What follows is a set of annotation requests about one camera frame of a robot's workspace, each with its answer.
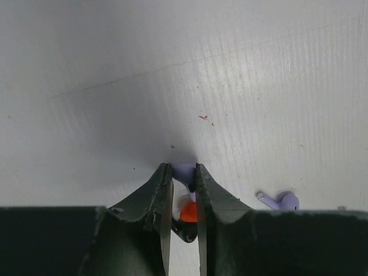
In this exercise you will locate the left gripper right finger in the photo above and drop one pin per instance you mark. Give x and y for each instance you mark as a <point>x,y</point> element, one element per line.
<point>228,230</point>

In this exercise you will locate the purple earbud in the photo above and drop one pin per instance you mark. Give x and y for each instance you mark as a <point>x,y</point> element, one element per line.
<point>285,201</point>
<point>185,174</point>

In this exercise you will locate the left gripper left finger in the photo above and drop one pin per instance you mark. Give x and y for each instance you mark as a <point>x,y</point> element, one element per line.
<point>133,236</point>

